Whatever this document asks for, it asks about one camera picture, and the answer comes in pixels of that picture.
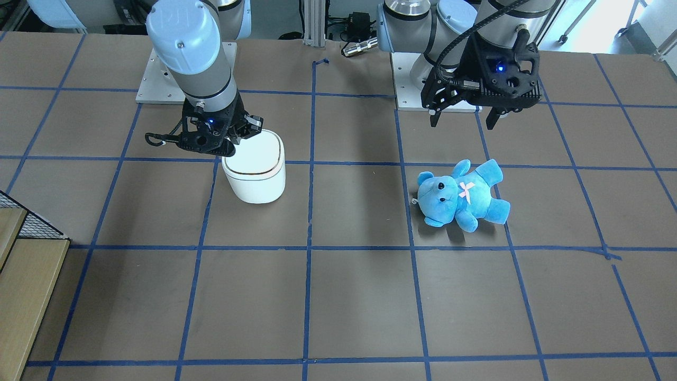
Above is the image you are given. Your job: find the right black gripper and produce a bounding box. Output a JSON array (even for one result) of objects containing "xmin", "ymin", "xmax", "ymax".
[{"xmin": 177, "ymin": 97, "xmax": 263, "ymax": 157}]

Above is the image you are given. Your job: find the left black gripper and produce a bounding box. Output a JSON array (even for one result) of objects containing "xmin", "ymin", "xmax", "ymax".
[{"xmin": 421, "ymin": 26, "xmax": 542, "ymax": 131}]

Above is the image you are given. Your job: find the white trash can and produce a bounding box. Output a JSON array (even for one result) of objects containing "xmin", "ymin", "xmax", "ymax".
[{"xmin": 222, "ymin": 129, "xmax": 286, "ymax": 204}]

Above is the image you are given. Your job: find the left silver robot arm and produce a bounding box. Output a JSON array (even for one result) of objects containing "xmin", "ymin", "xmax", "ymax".
[{"xmin": 377, "ymin": 1, "xmax": 555, "ymax": 130}]

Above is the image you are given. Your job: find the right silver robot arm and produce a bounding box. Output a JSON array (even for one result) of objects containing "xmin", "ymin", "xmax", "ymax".
[{"xmin": 29, "ymin": 1, "xmax": 263, "ymax": 157}]

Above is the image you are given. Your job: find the blue teddy bear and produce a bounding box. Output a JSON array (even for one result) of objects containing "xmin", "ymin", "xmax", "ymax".
[{"xmin": 413, "ymin": 159, "xmax": 511, "ymax": 232}]

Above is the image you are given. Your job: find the silver flashlight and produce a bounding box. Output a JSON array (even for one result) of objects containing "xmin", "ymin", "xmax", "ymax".
[{"xmin": 341, "ymin": 37, "xmax": 379, "ymax": 58}]

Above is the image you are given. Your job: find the black power adapter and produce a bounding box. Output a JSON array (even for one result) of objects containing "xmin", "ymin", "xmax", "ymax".
[{"xmin": 346, "ymin": 12, "xmax": 371, "ymax": 37}]

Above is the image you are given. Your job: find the wooden shelf with mesh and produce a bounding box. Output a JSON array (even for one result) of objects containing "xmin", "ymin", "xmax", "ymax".
[{"xmin": 1, "ymin": 192, "xmax": 70, "ymax": 380}]

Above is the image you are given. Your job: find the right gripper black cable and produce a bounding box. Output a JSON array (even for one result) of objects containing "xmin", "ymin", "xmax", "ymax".
[{"xmin": 144, "ymin": 114, "xmax": 191, "ymax": 148}]

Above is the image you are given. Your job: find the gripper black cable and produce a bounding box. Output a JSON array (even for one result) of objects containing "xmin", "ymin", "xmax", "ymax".
[
  {"xmin": 144, "ymin": 114, "xmax": 191, "ymax": 148},
  {"xmin": 435, "ymin": 0, "xmax": 529, "ymax": 85}
]

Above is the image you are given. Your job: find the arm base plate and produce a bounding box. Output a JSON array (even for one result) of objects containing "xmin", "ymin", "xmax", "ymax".
[
  {"xmin": 135, "ymin": 50, "xmax": 185, "ymax": 105},
  {"xmin": 390, "ymin": 51, "xmax": 479, "ymax": 113}
]

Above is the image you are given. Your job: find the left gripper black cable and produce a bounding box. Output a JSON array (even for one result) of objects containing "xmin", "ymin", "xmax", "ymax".
[{"xmin": 435, "ymin": 0, "xmax": 529, "ymax": 85}]

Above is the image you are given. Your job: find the aluminium frame post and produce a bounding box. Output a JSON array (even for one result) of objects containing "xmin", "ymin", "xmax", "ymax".
[{"xmin": 301, "ymin": 1, "xmax": 326, "ymax": 50}]

